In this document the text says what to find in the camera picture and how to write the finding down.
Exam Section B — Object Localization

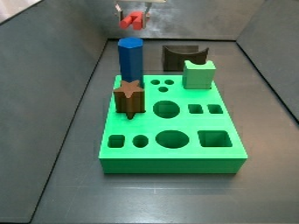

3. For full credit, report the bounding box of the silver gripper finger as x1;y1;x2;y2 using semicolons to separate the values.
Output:
143;2;153;29
115;1;124;21

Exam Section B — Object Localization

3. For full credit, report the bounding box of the red square-circle forked block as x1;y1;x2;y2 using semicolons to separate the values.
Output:
119;11;143;30

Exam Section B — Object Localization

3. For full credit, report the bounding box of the black curved regrasp stand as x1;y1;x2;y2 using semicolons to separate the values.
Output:
163;45;210;72

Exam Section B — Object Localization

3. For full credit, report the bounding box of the green fixture block with holes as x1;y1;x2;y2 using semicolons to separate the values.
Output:
99;74;249;173

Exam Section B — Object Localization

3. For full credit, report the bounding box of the blue hexagonal prism peg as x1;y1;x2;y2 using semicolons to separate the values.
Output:
118;37;145;86

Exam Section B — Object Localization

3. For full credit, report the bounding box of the green arch-topped block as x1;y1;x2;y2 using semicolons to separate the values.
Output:
182;60;217;89

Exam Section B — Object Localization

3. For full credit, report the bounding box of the brown star prism peg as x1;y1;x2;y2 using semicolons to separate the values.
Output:
114;80;146;120

